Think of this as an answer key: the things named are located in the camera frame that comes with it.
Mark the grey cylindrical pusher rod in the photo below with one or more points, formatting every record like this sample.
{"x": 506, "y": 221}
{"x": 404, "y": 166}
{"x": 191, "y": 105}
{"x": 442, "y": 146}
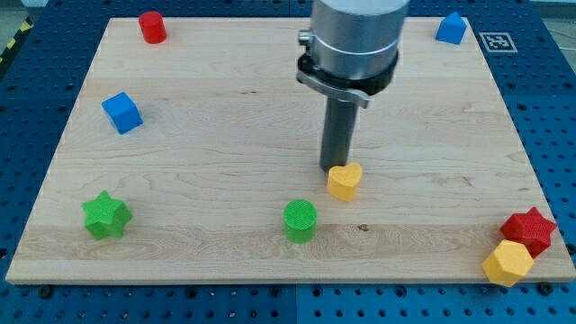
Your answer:
{"x": 338, "y": 129}

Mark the yellow heart block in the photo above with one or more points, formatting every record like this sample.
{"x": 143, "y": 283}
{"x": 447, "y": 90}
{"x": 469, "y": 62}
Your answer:
{"x": 343, "y": 181}

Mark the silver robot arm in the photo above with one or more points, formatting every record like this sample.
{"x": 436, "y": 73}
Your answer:
{"x": 350, "y": 54}

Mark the wooden board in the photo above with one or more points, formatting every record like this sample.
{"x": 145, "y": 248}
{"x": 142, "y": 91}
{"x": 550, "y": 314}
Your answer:
{"x": 229, "y": 137}

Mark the green cylinder block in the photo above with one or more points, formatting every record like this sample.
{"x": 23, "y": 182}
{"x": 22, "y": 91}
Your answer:
{"x": 299, "y": 220}

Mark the blue pentagon block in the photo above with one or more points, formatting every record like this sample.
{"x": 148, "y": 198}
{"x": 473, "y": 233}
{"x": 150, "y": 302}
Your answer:
{"x": 452, "y": 29}

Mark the white fiducial marker tag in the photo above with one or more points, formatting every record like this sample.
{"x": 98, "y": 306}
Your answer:
{"x": 498, "y": 42}

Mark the red cylinder block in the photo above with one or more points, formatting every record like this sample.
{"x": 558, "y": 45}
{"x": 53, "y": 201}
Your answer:
{"x": 152, "y": 26}

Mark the blue cube block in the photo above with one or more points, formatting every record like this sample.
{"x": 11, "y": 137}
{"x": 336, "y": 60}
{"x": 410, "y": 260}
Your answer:
{"x": 123, "y": 112}

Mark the red star block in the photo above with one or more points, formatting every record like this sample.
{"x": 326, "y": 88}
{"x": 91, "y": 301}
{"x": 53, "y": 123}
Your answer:
{"x": 531, "y": 229}

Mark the yellow hexagon block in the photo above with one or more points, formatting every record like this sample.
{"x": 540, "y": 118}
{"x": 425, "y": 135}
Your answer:
{"x": 508, "y": 263}

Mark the green star block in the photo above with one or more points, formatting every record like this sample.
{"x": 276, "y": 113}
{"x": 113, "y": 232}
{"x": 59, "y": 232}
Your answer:
{"x": 105, "y": 216}

